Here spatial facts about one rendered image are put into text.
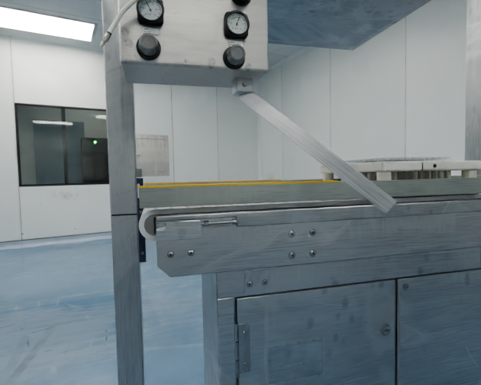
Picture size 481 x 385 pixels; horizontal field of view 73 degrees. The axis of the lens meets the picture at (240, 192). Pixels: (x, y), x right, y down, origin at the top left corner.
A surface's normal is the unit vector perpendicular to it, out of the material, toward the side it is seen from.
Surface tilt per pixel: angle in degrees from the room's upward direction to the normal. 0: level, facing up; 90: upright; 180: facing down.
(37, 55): 90
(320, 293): 90
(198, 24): 90
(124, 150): 90
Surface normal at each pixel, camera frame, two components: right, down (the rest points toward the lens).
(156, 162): 0.48, 0.04
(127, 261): 0.25, 0.04
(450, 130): -0.87, 0.04
